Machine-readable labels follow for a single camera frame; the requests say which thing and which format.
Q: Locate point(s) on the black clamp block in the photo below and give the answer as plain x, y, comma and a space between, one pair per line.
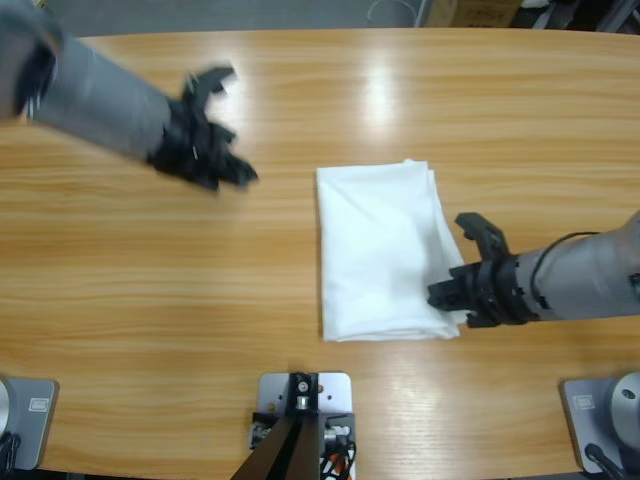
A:
341, 431

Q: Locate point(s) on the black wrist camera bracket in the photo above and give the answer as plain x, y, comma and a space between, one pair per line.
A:
485, 235
210, 82

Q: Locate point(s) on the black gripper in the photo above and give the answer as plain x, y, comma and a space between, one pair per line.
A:
192, 147
495, 295

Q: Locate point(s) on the grey metal frame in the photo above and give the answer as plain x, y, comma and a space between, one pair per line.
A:
590, 15

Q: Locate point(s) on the white mount plate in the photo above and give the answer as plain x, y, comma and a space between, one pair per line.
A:
335, 392

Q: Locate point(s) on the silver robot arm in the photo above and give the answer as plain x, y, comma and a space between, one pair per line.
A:
585, 280
75, 85

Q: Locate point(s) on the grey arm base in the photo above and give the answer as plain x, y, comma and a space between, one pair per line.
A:
600, 415
35, 425

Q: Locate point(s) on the brown cardboard box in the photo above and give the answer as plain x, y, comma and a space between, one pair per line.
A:
485, 12

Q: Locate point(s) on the yellow box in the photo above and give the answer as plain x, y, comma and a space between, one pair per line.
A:
444, 12

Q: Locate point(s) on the white t-shirt with small print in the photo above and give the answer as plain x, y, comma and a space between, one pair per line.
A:
380, 250

